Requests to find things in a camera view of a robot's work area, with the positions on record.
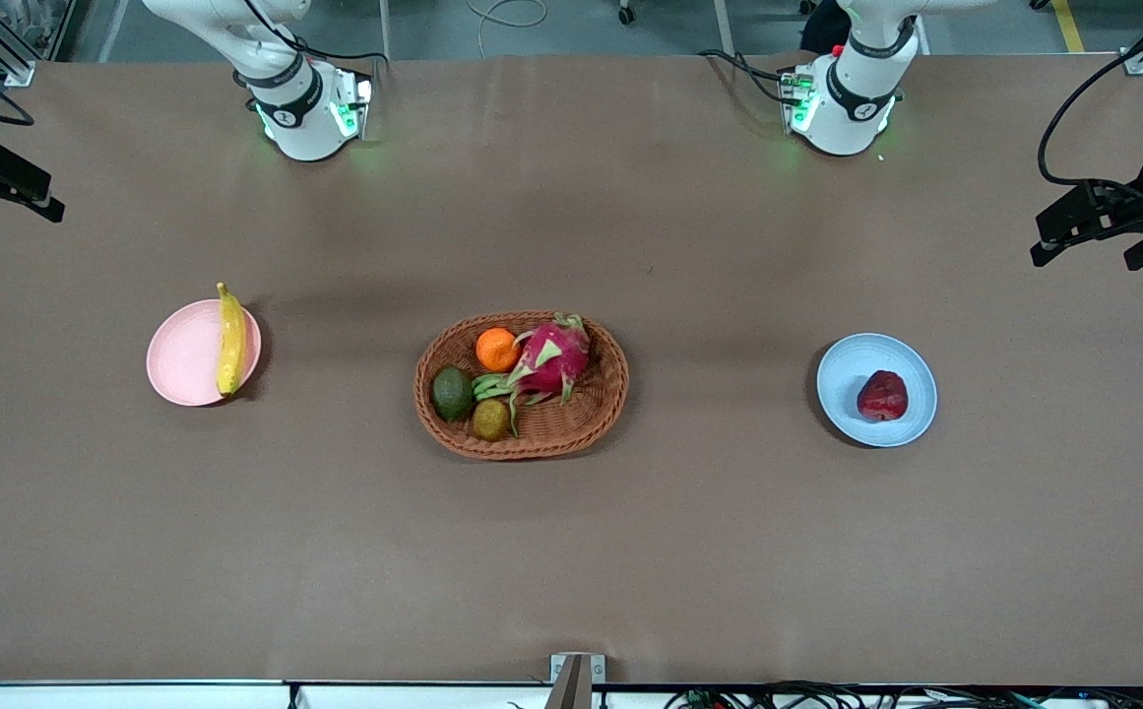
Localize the yellow banana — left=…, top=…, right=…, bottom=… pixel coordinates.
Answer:
left=216, top=283, right=249, bottom=397

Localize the dark red apple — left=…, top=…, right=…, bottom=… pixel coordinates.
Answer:
left=857, top=370, right=910, bottom=423

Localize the pink round plate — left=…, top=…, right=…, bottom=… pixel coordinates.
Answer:
left=146, top=301, right=264, bottom=408

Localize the light blue round plate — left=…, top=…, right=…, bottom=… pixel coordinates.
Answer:
left=816, top=333, right=938, bottom=449

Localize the dark green avocado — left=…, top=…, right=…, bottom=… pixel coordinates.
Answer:
left=432, top=366, right=475, bottom=422

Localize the orange tangerine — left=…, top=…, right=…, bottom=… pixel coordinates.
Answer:
left=476, top=327, right=521, bottom=373

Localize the brown kiwi fruit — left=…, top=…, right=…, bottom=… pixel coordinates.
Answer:
left=472, top=398, right=512, bottom=442

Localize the brown wicker fruit basket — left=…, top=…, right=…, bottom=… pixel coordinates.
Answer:
left=413, top=311, right=630, bottom=462

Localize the pink dragon fruit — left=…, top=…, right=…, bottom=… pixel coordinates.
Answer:
left=473, top=312, right=593, bottom=434

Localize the brown table cover sheet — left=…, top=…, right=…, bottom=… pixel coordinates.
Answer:
left=0, top=51, right=1143, bottom=687

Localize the black right arm base cable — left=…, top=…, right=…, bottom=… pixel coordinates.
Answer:
left=236, top=0, right=393, bottom=70

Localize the black arm base cable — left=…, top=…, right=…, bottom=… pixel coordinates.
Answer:
left=697, top=49, right=791, bottom=105
left=236, top=0, right=393, bottom=70

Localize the black left arm base cable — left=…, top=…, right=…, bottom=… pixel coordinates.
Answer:
left=697, top=49, right=791, bottom=105

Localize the white floor cable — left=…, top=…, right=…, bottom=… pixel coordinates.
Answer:
left=466, top=0, right=549, bottom=58

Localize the white table edge rail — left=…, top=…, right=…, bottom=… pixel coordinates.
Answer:
left=0, top=677, right=1143, bottom=709

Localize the tangled black cable bundle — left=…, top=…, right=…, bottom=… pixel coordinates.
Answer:
left=665, top=679, right=1143, bottom=709

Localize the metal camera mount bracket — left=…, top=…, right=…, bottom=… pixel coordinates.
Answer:
left=549, top=653, right=606, bottom=709

